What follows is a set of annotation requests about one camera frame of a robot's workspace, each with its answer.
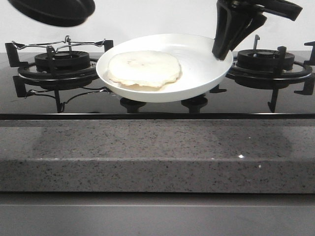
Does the black pan support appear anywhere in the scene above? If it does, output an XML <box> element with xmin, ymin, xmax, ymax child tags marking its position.
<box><xmin>5</xmin><ymin>42</ymin><xmax>111</xmax><ymax>113</ymax></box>
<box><xmin>202</xmin><ymin>35</ymin><xmax>315</xmax><ymax>118</ymax></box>

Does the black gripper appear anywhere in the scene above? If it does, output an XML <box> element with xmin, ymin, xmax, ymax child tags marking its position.
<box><xmin>212</xmin><ymin>0</ymin><xmax>303</xmax><ymax>60</ymax></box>

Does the right black gas burner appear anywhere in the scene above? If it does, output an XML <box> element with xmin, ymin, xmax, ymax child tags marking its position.
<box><xmin>236</xmin><ymin>49</ymin><xmax>280</xmax><ymax>72</ymax></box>

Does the black glass gas hob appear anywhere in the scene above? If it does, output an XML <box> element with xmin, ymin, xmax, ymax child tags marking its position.
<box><xmin>0</xmin><ymin>53</ymin><xmax>315</xmax><ymax>120</ymax></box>

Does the left black gas burner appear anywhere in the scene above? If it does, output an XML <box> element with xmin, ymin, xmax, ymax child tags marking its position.
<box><xmin>34</xmin><ymin>51</ymin><xmax>91</xmax><ymax>72</ymax></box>

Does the black frying pan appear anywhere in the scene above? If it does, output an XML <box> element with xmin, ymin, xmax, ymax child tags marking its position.
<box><xmin>9</xmin><ymin>0</ymin><xmax>95</xmax><ymax>27</ymax></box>

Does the white plate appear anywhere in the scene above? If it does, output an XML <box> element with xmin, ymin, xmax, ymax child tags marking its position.
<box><xmin>96</xmin><ymin>33</ymin><xmax>233</xmax><ymax>103</ymax></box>

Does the right black pan support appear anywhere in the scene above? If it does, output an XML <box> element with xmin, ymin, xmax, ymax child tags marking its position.
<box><xmin>202</xmin><ymin>35</ymin><xmax>315</xmax><ymax>118</ymax></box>

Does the black gas burner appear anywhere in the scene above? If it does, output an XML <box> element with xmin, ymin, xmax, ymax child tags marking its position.
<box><xmin>34</xmin><ymin>51</ymin><xmax>91</xmax><ymax>72</ymax></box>
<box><xmin>236</xmin><ymin>49</ymin><xmax>280</xmax><ymax>72</ymax></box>

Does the grey cabinet front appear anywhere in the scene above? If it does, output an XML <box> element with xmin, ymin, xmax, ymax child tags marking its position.
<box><xmin>0</xmin><ymin>193</ymin><xmax>315</xmax><ymax>236</ymax></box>

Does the chrome wire pan trivet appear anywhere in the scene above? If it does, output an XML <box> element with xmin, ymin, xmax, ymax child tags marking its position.
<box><xmin>11</xmin><ymin>35</ymin><xmax>106</xmax><ymax>53</ymax></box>

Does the left black pan support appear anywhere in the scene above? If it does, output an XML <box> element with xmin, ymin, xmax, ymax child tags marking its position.
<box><xmin>5</xmin><ymin>42</ymin><xmax>111</xmax><ymax>113</ymax></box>

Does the fried egg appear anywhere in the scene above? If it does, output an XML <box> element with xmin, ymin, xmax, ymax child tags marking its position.
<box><xmin>106</xmin><ymin>51</ymin><xmax>182</xmax><ymax>88</ymax></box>

